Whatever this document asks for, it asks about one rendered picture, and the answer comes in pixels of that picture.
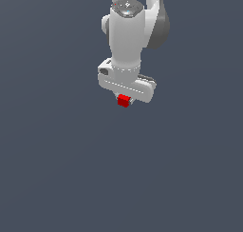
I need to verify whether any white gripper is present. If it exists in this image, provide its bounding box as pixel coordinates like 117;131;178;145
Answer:
97;58;158;105

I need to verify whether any red cube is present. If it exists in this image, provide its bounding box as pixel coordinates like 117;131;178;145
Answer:
117;94;132;108

